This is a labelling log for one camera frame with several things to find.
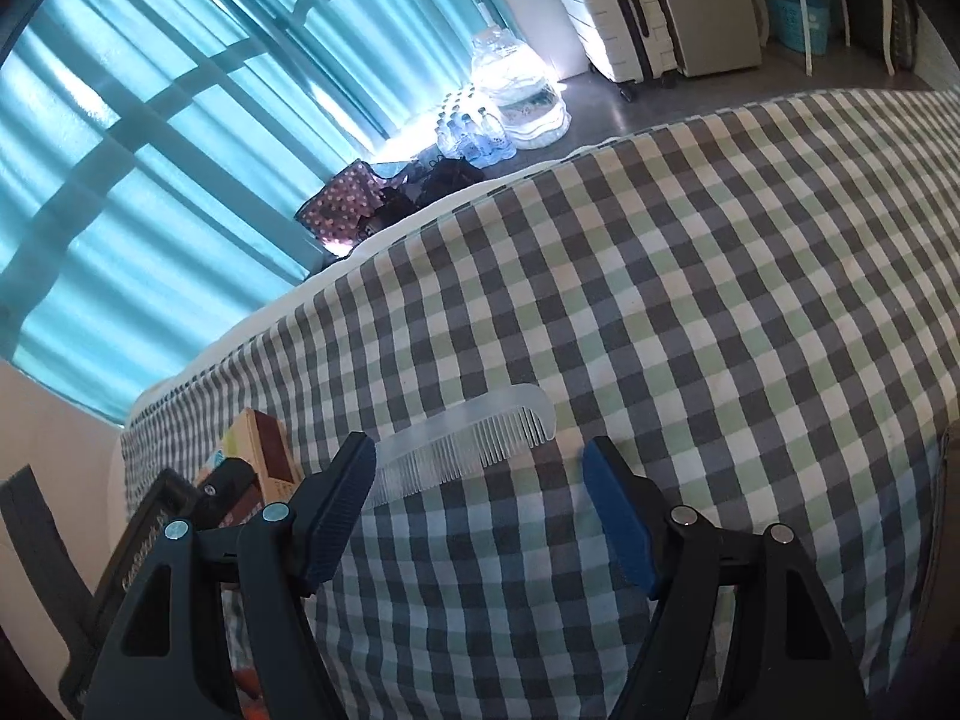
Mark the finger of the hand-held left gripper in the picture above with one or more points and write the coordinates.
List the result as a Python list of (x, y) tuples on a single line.
[(229, 484)]

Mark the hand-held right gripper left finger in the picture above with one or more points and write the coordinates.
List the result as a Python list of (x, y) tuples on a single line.
[(337, 517)]

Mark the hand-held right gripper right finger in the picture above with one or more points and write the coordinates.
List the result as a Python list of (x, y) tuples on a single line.
[(622, 517)]

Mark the brown cardboard packet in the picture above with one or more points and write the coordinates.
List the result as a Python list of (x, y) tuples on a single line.
[(266, 442)]

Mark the clear plastic comb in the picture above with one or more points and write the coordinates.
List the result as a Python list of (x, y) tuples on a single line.
[(465, 435)]

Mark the grey green checked blanket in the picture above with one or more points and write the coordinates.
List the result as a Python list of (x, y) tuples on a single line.
[(675, 330)]

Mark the polka dot bag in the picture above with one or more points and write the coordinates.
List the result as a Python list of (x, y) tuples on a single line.
[(337, 202)]

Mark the black bag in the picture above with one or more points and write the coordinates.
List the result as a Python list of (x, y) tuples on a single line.
[(431, 180)]

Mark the turquoise window curtain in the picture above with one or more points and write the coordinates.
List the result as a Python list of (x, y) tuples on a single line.
[(165, 135)]

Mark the pack of small water bottles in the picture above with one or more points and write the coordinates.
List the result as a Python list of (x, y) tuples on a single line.
[(472, 127)]

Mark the large clear water jug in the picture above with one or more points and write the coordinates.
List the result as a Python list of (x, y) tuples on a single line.
[(517, 79)]

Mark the white suitcase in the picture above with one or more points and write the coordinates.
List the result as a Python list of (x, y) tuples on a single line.
[(611, 7)]

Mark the grey small fridge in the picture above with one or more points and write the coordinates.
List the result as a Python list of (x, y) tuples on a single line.
[(705, 4)]

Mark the blue plastic bin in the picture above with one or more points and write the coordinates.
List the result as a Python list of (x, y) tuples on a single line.
[(799, 4)]

